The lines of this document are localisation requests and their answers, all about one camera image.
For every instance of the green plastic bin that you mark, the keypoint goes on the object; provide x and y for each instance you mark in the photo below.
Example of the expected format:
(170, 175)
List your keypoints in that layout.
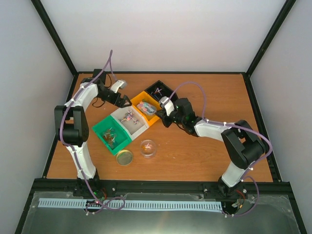
(112, 134)

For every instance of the black plastic bin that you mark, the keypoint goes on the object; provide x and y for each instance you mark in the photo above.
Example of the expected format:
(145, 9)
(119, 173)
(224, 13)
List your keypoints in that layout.
(158, 90)

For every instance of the gold jar lid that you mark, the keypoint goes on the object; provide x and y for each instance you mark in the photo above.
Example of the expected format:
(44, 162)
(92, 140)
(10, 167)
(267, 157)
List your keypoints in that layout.
(124, 157)

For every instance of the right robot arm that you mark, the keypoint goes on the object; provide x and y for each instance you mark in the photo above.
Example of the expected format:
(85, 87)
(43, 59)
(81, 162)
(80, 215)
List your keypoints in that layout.
(243, 144)

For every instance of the blue slotted cable duct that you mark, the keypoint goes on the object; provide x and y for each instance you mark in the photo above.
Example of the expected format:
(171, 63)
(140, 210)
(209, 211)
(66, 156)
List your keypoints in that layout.
(132, 205)

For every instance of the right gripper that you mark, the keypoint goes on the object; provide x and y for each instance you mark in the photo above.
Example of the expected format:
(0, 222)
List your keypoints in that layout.
(166, 123)

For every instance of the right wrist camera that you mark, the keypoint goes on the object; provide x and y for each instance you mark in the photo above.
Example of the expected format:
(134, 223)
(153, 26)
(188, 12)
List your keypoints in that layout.
(166, 104)

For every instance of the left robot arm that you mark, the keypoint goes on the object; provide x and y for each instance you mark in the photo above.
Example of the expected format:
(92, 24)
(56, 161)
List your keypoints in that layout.
(71, 123)

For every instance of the metal scoop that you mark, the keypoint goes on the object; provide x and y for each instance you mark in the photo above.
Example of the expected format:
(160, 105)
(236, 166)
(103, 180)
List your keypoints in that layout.
(146, 108)

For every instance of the black aluminium front rail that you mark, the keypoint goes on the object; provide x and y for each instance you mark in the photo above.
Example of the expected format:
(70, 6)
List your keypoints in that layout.
(121, 187)

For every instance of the clear plastic jar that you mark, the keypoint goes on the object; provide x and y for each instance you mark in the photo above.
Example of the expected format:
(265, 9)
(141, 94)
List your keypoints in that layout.
(149, 153)

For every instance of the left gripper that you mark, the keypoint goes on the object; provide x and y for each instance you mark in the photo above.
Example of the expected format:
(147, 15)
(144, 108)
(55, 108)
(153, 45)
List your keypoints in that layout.
(121, 101)

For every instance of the white plastic bin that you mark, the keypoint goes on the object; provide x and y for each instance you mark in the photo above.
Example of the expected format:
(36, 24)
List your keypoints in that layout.
(131, 121)

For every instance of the yellow plastic bin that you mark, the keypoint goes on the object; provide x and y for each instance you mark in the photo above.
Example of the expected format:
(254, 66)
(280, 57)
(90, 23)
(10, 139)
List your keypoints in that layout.
(143, 96)

